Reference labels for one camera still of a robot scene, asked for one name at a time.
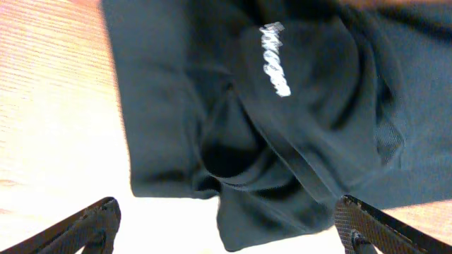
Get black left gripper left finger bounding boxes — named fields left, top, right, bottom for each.
left=1, top=197, right=121, bottom=254

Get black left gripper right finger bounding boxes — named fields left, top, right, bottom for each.
left=334, top=195, right=451, bottom=254

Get black polo shirt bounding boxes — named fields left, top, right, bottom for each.
left=102, top=0, right=451, bottom=251

